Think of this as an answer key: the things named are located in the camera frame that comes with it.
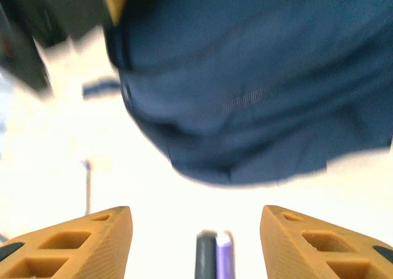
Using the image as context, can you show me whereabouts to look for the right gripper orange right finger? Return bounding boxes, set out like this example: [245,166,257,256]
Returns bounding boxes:
[260,204,393,279]

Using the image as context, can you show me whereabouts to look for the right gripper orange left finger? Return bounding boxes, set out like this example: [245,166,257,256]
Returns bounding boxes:
[0,205,133,279]

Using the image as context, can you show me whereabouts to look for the navy blue student backpack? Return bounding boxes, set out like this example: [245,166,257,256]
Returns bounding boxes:
[82,0,393,186]

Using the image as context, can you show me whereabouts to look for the white marker blue cap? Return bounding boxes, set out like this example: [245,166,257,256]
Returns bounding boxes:
[81,159,93,215]

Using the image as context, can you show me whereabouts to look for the purple pen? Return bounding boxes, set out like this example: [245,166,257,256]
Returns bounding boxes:
[214,229,236,279]

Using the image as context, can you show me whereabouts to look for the black orange highlighter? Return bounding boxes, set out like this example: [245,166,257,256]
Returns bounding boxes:
[195,229,217,279]

